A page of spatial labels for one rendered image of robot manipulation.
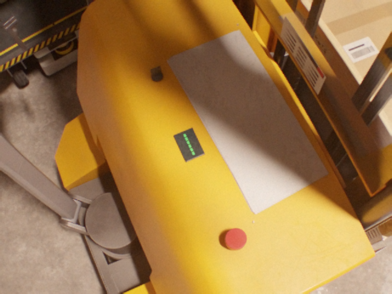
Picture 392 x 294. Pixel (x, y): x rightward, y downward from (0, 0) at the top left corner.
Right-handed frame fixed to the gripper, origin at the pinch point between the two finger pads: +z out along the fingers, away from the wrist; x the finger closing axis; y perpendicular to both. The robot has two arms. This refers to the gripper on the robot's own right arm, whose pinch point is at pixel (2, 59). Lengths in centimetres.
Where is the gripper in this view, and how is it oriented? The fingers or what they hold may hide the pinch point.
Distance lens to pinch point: 124.2
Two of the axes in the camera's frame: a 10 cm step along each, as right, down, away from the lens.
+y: -5.4, -5.4, 6.5
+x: -7.6, 6.4, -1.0
